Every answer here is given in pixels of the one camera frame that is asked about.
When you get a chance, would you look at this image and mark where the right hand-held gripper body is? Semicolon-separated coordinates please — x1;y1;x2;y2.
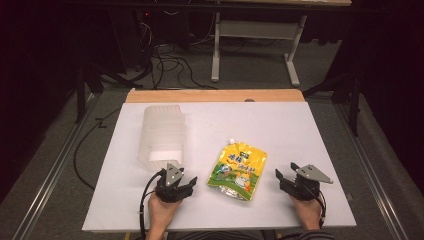
279;164;334;202

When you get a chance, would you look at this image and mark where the person's right hand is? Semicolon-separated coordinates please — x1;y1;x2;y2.
289;194;323;231

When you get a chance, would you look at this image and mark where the person's left hand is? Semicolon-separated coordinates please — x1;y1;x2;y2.
147;191;183;235

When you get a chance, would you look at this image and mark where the translucent plastic container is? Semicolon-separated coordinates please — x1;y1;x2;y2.
137;104;187;173

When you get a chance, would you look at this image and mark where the yellow spout pouch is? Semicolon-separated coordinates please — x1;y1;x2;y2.
206;137;269;202

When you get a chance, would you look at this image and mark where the white table mat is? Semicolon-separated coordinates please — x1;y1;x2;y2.
81;101;358;233

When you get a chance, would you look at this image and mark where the black metal stand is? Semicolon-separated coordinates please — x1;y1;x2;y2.
302;71;363;138
73;61;144;125

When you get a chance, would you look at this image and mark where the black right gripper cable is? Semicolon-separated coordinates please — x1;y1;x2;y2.
308;187;328;230

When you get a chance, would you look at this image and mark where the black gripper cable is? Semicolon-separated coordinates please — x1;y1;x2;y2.
138;169;167;240
308;187;328;230

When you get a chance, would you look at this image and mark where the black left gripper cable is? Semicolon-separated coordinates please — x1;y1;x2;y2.
138;169;167;240

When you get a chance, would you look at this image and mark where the metal floor rail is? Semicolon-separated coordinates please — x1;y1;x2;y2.
11;92;101;240
334;103;409;240

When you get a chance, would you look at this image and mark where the black floor cable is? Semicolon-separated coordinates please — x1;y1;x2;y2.
72;107;122;192

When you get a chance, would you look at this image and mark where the tangle of black floor cables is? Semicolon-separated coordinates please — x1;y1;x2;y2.
134;19;219;91

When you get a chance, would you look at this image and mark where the white metal desk frame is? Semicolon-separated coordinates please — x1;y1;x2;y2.
210;11;308;88

